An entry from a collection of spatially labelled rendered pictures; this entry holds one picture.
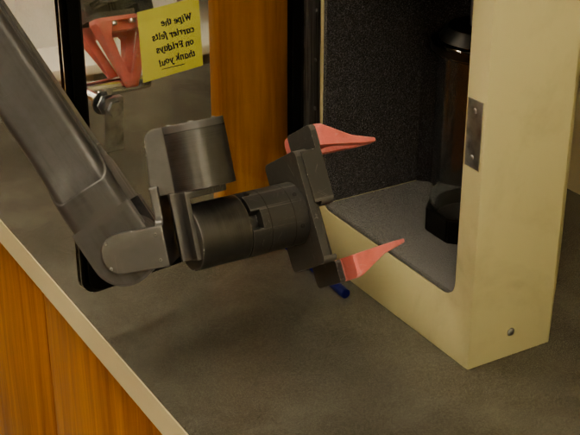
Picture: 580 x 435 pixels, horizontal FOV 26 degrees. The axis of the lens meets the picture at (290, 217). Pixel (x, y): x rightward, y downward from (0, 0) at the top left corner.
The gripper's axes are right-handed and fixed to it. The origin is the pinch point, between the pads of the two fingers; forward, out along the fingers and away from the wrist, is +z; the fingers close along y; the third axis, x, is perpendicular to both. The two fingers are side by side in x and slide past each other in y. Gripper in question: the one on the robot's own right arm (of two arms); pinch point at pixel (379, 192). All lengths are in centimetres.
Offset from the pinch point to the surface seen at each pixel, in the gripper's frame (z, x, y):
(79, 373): -16, 56, -9
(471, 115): 11.2, -1.7, 5.0
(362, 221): 12.7, 26.3, -0.8
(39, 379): -16, 76, -9
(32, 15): 10, 117, 55
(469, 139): 11.2, -0.3, 2.9
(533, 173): 18.1, 0.4, -1.7
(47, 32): 13, 119, 52
